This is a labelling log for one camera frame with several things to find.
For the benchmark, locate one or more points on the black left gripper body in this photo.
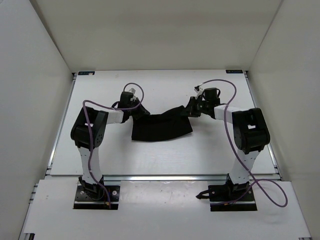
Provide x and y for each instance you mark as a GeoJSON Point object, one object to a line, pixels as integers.
{"type": "Point", "coordinates": [136, 110]}

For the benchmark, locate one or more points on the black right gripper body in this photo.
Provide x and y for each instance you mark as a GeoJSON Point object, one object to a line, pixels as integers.
{"type": "Point", "coordinates": [197, 107]}

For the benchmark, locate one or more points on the black skirt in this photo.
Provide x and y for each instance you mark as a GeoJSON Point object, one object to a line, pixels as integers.
{"type": "Point", "coordinates": [168, 125]}

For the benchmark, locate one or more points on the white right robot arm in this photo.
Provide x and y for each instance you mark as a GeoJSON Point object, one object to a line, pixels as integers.
{"type": "Point", "coordinates": [250, 131]}

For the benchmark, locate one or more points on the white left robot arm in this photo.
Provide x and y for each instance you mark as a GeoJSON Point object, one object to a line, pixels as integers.
{"type": "Point", "coordinates": [89, 129]}

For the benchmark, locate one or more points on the dark sticker far right corner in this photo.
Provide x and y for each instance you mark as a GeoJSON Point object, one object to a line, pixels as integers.
{"type": "Point", "coordinates": [234, 71]}

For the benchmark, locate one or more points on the dark sticker corner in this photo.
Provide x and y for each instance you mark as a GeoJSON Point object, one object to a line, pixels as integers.
{"type": "Point", "coordinates": [234, 71]}
{"type": "Point", "coordinates": [86, 73]}

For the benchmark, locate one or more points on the dark sticker far left corner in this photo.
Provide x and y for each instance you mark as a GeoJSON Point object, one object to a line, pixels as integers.
{"type": "Point", "coordinates": [86, 73]}

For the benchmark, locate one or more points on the white front cover board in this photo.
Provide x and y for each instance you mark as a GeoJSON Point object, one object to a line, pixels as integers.
{"type": "Point", "coordinates": [159, 211]}

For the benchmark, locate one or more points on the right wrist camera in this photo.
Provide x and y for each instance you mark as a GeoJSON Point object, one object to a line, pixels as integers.
{"type": "Point", "coordinates": [199, 91]}

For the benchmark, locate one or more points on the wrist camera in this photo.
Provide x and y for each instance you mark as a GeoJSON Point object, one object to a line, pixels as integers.
{"type": "Point", "coordinates": [131, 93]}
{"type": "Point", "coordinates": [199, 91]}

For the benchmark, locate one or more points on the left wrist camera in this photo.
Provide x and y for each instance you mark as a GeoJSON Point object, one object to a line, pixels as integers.
{"type": "Point", "coordinates": [131, 93]}

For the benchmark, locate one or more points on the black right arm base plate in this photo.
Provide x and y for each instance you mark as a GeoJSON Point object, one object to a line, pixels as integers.
{"type": "Point", "coordinates": [229, 197]}

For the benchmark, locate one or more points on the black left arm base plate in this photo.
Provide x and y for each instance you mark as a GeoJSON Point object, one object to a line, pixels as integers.
{"type": "Point", "coordinates": [93, 196]}

